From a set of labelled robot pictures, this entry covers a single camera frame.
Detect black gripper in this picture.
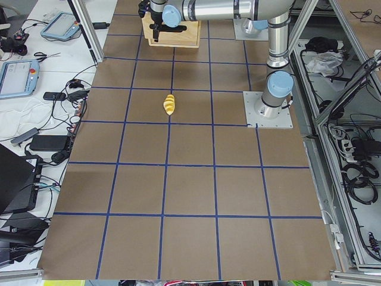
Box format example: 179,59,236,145
149,23,186,41

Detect wooden drawer cabinet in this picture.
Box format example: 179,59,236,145
142,13,202,48

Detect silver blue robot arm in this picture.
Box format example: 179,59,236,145
138,0,293,119

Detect blue teach pendant upper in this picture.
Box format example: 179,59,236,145
40,12,80,42

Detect blue teach pendant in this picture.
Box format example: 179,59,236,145
40,12,80,42
1,60,40,99

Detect yellow toy croissant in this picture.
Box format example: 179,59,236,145
163,94,176,116

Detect black scissors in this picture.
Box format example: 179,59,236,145
33,52,61,63

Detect blue teach pendant lower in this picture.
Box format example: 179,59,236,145
1,60,40,99

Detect brown gridded table mat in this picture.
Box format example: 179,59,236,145
39,1,335,281

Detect grey usb hub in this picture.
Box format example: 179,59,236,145
11,128,39,145

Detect black power adapter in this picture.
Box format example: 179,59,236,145
30,135,68,151

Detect white crumpled cloth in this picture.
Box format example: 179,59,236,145
306,52,343,77

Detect black laptop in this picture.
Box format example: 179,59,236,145
1,145,42,215

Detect white power strip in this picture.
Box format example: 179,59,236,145
340,139,357,163

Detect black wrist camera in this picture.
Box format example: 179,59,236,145
138,0,150,18

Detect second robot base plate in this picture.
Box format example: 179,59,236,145
233,18,268,41

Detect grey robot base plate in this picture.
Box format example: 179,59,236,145
243,91,293,129

